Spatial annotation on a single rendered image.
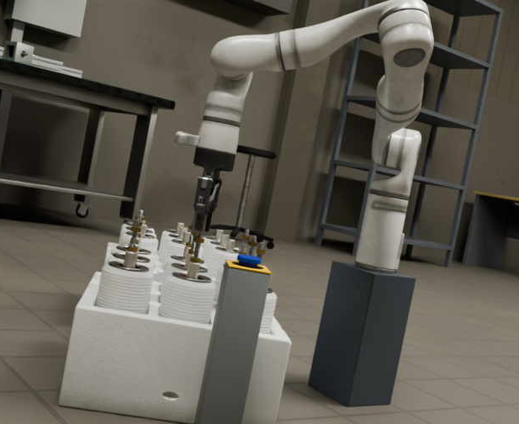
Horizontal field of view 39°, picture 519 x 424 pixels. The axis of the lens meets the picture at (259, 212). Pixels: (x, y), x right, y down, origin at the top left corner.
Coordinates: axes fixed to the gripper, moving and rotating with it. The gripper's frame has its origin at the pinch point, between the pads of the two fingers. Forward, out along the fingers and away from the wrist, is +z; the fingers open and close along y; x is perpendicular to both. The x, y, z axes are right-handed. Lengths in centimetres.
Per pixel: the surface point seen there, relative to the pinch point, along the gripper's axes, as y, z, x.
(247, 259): -17.2, 2.5, -10.9
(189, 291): -4.6, 11.8, -0.7
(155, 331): -8.6, 19.3, 3.5
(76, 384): -11.1, 30.9, 14.9
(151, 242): 48, 11, 19
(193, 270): -1.1, 8.5, -0.1
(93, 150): 288, -6, 112
